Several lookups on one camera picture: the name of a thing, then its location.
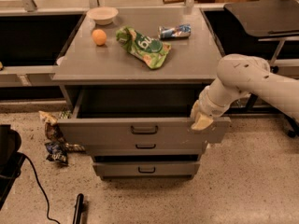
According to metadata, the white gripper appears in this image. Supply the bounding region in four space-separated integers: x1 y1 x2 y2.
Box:
190 85 233 131

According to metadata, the grey top drawer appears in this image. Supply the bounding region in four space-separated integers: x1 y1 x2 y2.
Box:
59 85 230 146

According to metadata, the grey drawer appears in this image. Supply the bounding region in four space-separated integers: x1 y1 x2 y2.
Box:
93 161 199 178
84 142 207 156
59 85 230 146

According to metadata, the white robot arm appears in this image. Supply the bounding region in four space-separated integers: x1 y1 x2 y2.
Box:
191 54 299 131

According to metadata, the grey bottom drawer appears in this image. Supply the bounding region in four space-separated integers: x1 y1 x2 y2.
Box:
93 161 199 178

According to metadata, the grey drawer cabinet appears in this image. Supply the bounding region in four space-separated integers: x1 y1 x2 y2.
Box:
51 6 233 181

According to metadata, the grey middle drawer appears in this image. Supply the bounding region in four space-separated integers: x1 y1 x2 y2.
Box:
84 142 207 156

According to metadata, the green chip bag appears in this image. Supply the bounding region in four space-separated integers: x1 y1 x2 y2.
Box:
116 26 171 69

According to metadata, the blue white soda can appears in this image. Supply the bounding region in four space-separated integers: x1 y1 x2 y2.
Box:
158 24 192 39

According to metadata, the wooden stick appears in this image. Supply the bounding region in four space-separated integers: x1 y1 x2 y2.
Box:
163 0 185 4

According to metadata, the orange fruit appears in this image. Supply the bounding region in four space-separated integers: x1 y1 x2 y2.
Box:
92 29 107 46

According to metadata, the white bowl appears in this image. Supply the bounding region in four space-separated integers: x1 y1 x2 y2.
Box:
87 7 119 25

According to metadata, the snack bag pile on floor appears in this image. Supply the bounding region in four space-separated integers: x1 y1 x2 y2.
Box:
39 111 85 152

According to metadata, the blue snack bag on floor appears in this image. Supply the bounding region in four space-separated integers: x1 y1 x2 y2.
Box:
45 141 68 165

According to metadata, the black device at left edge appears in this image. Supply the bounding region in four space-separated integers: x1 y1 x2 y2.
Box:
0 124 23 210

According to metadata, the black cable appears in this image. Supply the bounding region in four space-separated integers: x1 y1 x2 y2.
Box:
21 152 62 224

